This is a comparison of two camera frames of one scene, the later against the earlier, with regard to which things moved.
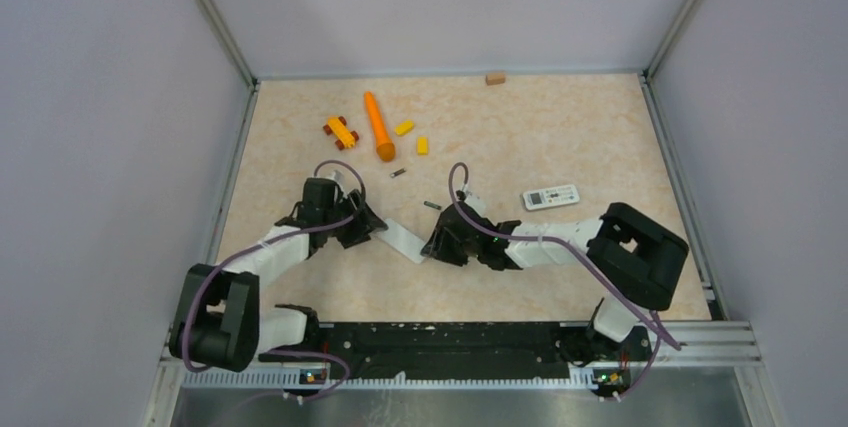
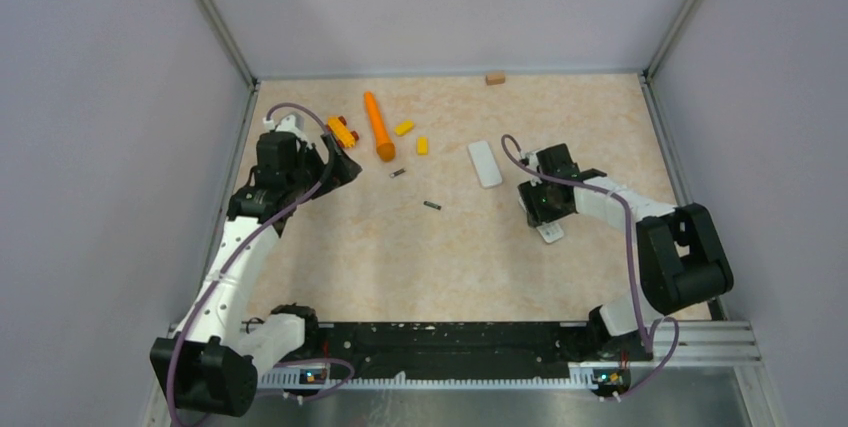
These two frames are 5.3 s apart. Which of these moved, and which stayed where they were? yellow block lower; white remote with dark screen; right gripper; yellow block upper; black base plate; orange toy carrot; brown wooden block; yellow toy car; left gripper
Moved: white remote with dark screen; right gripper; left gripper
Stayed: yellow block upper; yellow toy car; yellow block lower; orange toy carrot; black base plate; brown wooden block
